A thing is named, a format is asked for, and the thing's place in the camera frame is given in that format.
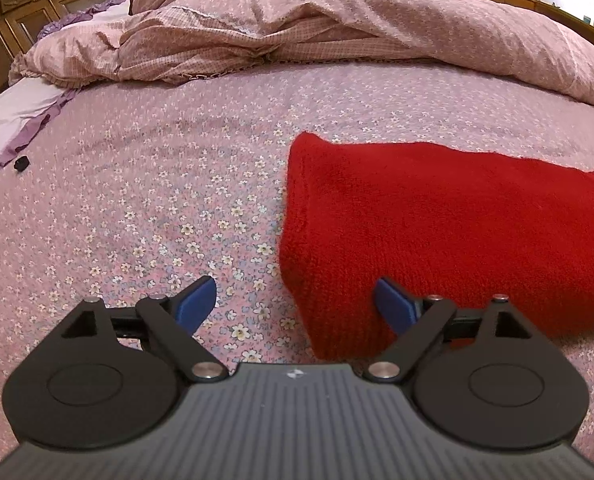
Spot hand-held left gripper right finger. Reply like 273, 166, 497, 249
364, 275, 534, 382

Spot light purple ruffled pillow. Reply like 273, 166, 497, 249
0, 0, 138, 187

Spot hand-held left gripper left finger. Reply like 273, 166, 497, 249
59, 275, 230, 382

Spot red knit sweater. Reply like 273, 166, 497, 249
279, 130, 594, 361

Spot wooden headboard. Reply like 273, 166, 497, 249
0, 0, 146, 113

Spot pink floral bed sheet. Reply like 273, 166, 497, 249
0, 57, 594, 461

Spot pink floral duvet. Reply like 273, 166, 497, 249
8, 0, 594, 108

